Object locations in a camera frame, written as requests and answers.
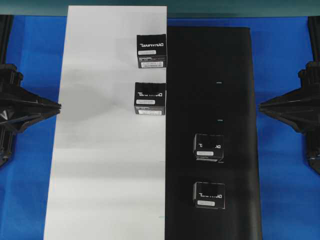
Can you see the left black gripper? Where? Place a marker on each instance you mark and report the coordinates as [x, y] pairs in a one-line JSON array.
[[20, 108]]

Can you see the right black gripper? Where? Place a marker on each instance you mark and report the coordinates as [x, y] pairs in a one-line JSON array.
[[299, 108]]

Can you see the black box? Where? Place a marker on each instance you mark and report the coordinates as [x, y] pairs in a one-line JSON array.
[[151, 51], [150, 98], [209, 195], [208, 147]]

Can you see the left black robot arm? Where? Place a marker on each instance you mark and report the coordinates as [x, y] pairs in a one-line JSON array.
[[7, 138]]

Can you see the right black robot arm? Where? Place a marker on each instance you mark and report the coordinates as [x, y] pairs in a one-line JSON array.
[[313, 138]]

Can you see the black base board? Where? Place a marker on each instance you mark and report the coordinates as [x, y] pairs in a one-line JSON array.
[[210, 90]]

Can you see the white base board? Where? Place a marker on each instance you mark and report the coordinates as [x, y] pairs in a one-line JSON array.
[[107, 177]]

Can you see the blue table cloth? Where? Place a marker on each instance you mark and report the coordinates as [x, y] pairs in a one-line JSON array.
[[289, 188]]

